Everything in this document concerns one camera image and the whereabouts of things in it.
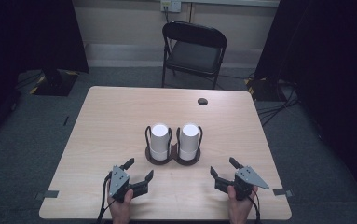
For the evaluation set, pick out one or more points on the black folding chair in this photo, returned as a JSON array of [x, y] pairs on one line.
[[194, 54]]

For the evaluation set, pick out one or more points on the black stand base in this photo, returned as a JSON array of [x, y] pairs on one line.
[[264, 88], [55, 82]]

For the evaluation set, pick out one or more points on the black curtain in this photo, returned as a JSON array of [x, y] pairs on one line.
[[27, 37], [328, 62]]

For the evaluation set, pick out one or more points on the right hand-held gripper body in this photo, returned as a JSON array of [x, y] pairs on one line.
[[247, 180]]

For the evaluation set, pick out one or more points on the white wall power outlet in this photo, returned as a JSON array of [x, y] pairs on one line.
[[170, 5]]

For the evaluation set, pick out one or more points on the person's right hand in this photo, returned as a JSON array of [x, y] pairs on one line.
[[240, 208]]

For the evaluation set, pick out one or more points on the black round table grommet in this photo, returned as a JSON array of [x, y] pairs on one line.
[[202, 101]]

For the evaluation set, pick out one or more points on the person's left hand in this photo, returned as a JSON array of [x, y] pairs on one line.
[[120, 208]]

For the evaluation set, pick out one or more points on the grey tape strip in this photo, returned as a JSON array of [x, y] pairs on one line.
[[47, 194], [282, 192]]

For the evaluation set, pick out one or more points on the dark brown double cup holder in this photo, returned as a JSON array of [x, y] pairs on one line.
[[173, 155]]

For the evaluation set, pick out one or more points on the stack of white paper cups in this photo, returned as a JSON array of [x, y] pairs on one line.
[[160, 140], [189, 140]]

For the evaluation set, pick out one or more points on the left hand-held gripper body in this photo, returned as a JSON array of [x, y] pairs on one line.
[[118, 183]]

